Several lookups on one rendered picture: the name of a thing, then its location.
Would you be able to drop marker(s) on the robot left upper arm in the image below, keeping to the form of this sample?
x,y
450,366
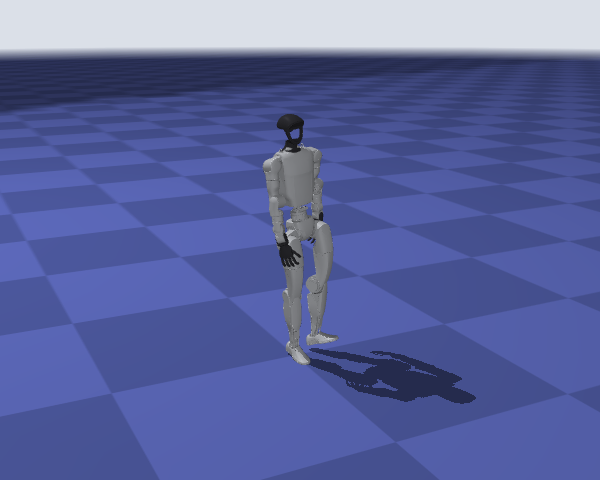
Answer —
x,y
318,183

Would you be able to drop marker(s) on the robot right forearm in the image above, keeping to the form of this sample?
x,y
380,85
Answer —
x,y
277,220

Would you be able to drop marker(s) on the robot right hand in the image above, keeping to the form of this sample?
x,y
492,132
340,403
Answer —
x,y
286,252

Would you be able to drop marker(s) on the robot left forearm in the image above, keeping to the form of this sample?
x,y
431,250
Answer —
x,y
316,204

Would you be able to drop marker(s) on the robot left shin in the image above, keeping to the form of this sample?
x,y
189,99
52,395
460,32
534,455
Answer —
x,y
316,306

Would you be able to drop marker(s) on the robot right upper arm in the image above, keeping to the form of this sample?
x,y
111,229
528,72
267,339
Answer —
x,y
271,168

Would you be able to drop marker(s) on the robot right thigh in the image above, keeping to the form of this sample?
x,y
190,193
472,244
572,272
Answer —
x,y
294,275

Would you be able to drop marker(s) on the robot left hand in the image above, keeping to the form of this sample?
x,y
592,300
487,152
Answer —
x,y
320,219

